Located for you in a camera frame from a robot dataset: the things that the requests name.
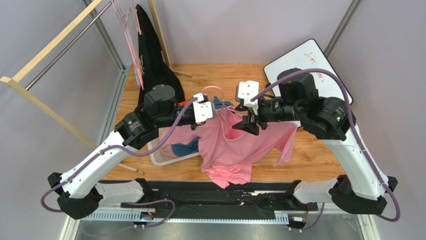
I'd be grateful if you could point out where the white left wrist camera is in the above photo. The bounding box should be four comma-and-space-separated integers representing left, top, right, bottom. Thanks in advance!
192, 93, 216, 125

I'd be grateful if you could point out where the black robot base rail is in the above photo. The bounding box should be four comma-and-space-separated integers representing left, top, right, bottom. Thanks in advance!
99, 180, 319, 221

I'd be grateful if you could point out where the white slotted cable duct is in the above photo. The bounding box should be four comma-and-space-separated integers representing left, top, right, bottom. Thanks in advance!
82, 209, 289, 225

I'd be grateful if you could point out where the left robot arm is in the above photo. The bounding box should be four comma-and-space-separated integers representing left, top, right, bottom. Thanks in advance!
48, 84, 216, 220

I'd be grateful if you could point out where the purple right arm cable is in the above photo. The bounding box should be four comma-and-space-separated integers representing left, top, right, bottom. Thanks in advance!
250, 68, 401, 232

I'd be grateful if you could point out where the black hanging t-shirt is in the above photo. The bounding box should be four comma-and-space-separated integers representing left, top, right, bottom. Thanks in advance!
135, 4, 186, 105

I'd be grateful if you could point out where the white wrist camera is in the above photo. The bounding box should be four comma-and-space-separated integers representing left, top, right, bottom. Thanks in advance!
235, 80, 259, 116
192, 93, 216, 125

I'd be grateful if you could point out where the pink t-shirt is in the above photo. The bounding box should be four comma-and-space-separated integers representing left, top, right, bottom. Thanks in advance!
164, 106, 297, 189

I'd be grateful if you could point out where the teal blue t-shirt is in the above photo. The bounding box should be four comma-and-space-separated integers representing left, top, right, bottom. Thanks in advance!
170, 96, 233, 157

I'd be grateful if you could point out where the white board with red writing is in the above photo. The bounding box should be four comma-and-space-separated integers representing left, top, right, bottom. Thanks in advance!
263, 38, 345, 103

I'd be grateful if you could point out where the wooden clothes rack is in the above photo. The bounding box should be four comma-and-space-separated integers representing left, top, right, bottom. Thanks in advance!
0, 0, 193, 175

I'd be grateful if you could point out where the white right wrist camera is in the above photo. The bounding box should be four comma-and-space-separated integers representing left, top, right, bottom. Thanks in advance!
235, 80, 259, 116

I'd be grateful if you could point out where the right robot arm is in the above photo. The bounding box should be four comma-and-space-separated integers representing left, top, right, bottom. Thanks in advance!
233, 68, 398, 216

